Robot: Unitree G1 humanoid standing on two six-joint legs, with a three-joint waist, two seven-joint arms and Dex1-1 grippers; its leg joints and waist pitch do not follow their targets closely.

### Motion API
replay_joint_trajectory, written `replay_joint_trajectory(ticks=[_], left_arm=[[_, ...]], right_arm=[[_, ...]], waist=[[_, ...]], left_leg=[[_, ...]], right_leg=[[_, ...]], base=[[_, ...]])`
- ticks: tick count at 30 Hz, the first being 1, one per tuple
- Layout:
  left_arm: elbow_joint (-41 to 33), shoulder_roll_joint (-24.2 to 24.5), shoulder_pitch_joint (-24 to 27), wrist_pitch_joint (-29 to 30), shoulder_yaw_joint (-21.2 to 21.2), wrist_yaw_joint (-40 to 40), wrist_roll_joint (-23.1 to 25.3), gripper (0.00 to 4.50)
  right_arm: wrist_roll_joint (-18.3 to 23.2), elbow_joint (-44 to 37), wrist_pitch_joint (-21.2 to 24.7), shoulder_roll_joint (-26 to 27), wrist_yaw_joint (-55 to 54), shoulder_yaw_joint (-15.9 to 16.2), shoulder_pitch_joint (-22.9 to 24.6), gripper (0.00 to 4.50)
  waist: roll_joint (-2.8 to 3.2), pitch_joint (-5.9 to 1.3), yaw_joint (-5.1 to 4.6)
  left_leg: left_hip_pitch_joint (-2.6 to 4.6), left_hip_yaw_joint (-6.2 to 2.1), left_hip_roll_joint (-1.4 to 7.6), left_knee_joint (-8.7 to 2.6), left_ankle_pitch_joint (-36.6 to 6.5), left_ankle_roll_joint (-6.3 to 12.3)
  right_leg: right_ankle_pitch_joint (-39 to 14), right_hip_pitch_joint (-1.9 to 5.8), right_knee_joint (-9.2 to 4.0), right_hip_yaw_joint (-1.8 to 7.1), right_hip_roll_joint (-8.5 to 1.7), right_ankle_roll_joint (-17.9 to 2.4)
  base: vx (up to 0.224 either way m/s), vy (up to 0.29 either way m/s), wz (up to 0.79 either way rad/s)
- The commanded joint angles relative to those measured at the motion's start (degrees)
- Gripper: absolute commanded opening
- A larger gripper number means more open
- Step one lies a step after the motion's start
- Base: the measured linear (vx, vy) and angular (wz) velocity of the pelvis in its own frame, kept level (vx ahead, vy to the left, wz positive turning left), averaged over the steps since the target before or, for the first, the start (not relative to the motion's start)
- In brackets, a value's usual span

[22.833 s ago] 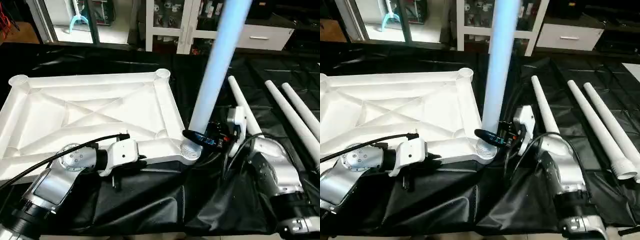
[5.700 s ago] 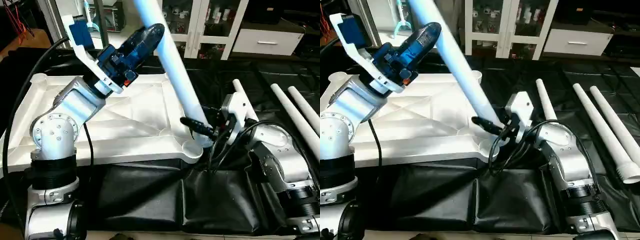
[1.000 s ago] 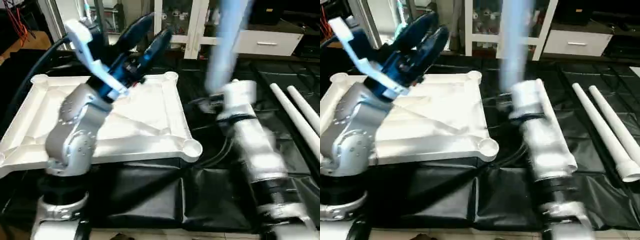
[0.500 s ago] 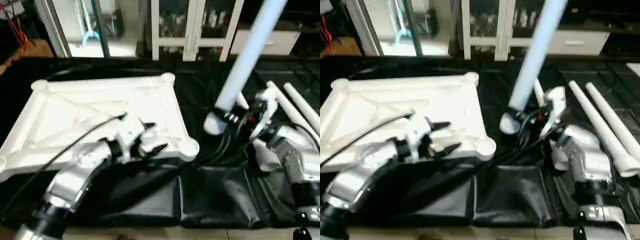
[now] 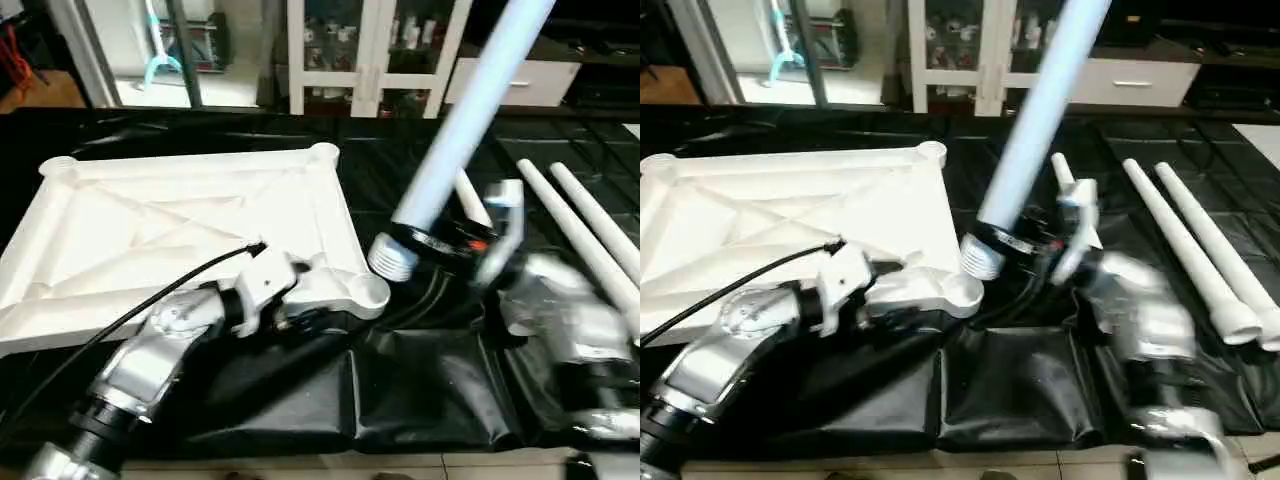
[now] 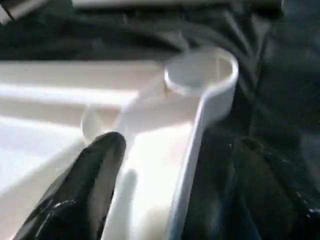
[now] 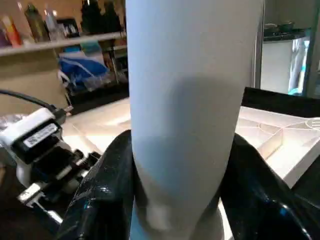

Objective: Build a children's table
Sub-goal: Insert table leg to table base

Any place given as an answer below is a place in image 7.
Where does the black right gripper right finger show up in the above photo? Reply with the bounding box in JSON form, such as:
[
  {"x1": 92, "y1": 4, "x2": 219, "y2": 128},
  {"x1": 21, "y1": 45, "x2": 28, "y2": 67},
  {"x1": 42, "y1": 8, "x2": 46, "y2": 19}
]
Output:
[{"x1": 219, "y1": 132, "x2": 320, "y2": 240}]

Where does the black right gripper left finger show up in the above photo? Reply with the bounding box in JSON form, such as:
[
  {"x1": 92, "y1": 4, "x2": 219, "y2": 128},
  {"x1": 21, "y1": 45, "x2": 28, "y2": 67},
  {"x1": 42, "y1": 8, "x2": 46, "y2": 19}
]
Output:
[{"x1": 54, "y1": 128, "x2": 139, "y2": 240}]

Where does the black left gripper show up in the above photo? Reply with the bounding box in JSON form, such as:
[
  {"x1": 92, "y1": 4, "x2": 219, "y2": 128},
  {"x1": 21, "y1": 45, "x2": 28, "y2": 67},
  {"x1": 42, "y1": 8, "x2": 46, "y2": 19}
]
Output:
[{"x1": 17, "y1": 144, "x2": 102, "y2": 207}]

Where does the white plastic table top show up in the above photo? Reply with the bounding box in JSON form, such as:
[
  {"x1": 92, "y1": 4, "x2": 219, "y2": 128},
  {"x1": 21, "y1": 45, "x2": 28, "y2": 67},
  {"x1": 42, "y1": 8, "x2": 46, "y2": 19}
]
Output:
[{"x1": 64, "y1": 97, "x2": 320, "y2": 240}]

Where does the white plastic table leg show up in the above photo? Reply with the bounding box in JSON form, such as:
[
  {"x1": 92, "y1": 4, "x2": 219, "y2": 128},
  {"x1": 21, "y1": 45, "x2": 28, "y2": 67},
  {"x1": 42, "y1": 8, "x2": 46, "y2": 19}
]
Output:
[{"x1": 124, "y1": 0, "x2": 265, "y2": 240}]

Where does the black work mat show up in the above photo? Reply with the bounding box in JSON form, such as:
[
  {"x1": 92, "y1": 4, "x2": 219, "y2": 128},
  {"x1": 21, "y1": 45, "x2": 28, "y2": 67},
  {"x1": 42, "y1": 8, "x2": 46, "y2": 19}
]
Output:
[{"x1": 0, "y1": 86, "x2": 320, "y2": 240}]

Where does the blue fabric bag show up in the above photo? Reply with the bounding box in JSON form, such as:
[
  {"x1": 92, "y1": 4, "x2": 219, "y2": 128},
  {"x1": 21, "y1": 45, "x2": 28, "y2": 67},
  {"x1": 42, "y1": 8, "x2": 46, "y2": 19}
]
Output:
[{"x1": 57, "y1": 46, "x2": 119, "y2": 92}]

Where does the white storage box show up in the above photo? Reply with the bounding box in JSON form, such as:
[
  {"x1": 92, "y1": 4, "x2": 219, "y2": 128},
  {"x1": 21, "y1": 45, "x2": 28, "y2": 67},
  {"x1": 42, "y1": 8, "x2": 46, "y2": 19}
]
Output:
[{"x1": 260, "y1": 36, "x2": 302, "y2": 94}]

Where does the teal and white mop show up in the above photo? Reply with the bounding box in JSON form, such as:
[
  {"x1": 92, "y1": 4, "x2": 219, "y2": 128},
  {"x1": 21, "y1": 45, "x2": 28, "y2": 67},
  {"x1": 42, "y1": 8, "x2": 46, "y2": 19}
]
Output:
[{"x1": 289, "y1": 36, "x2": 312, "y2": 97}]

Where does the orange bottle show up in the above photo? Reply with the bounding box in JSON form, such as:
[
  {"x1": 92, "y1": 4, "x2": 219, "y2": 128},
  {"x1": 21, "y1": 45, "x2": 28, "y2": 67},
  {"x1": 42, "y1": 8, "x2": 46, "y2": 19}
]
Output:
[{"x1": 1, "y1": 14, "x2": 24, "y2": 49}]

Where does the green bottle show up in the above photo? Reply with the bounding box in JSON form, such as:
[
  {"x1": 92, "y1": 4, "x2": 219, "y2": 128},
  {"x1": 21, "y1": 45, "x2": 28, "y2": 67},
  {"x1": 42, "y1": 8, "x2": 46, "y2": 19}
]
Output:
[{"x1": 24, "y1": 3, "x2": 49, "y2": 44}]

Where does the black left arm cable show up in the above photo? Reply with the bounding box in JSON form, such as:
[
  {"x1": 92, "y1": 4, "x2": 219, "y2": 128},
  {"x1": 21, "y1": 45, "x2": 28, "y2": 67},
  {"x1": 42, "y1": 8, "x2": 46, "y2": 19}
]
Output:
[{"x1": 0, "y1": 88, "x2": 74, "y2": 117}]

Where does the beige wall shelf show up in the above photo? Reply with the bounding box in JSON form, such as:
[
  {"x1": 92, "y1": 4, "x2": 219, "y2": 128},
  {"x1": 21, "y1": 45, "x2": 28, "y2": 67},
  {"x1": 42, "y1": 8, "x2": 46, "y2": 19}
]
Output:
[{"x1": 0, "y1": 30, "x2": 127, "y2": 57}]

